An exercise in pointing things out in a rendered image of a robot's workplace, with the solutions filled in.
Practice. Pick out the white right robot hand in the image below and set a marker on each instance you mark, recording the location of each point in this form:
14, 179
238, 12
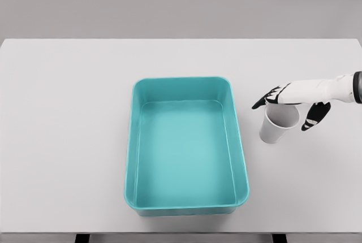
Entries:
297, 91

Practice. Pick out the white paper cup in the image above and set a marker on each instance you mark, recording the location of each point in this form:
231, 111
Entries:
275, 125

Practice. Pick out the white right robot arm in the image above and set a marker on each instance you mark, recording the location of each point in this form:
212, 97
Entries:
343, 87

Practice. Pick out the teal plastic basket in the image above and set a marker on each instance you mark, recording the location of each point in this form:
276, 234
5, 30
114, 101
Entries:
185, 147

